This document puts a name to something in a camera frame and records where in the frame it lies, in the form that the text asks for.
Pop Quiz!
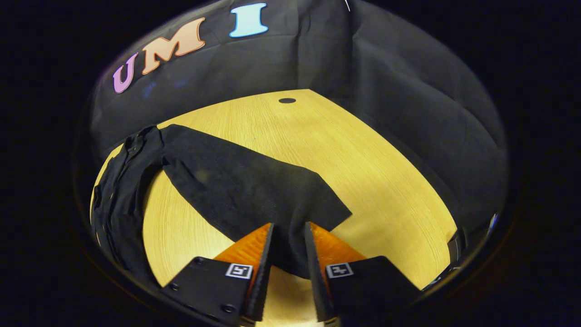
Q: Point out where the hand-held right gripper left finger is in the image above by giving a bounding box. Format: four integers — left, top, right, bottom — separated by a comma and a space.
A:
161, 223, 276, 327

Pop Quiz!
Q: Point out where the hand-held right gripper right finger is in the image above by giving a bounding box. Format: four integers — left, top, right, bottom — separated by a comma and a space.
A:
304, 222, 423, 327

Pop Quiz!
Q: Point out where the black button shirt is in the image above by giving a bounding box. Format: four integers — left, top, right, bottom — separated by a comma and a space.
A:
90, 124, 352, 287

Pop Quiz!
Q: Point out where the black backdrop cloth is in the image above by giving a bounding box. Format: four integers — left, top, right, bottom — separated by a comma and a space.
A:
89, 0, 509, 255

